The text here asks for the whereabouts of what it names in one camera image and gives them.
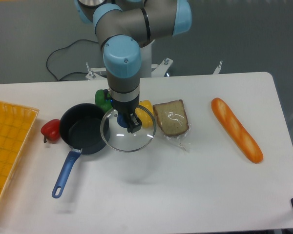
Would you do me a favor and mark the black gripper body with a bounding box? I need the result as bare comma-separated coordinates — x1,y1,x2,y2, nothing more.
111,97,139,122

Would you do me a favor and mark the black cable on floor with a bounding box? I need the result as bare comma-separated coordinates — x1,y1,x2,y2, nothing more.
46,39,100,82

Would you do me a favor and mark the glass lid with blue knob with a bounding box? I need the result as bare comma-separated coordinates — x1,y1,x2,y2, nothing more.
100,105,156,153

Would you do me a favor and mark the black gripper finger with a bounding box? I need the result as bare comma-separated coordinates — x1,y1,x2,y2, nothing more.
126,113,142,133

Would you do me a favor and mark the wrapped bread slice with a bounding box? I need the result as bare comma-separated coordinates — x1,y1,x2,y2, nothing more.
153,99,190,152

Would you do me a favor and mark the yellow bell pepper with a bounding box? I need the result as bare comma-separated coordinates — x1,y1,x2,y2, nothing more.
135,100,154,128

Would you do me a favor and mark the green bell pepper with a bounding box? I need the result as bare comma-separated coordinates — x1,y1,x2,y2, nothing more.
95,89,112,113

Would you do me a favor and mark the dark saucepan with blue handle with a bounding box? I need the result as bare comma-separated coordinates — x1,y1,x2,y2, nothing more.
52,103,106,198

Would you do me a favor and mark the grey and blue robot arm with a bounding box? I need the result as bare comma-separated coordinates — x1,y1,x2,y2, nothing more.
74,0,192,133

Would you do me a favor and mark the orange baguette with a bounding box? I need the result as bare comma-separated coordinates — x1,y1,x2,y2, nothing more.
211,97,264,164

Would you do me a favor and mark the yellow wicker basket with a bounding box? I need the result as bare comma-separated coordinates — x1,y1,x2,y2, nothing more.
0,101,39,202

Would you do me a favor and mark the red bell pepper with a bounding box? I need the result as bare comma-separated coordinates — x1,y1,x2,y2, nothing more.
41,119,61,143

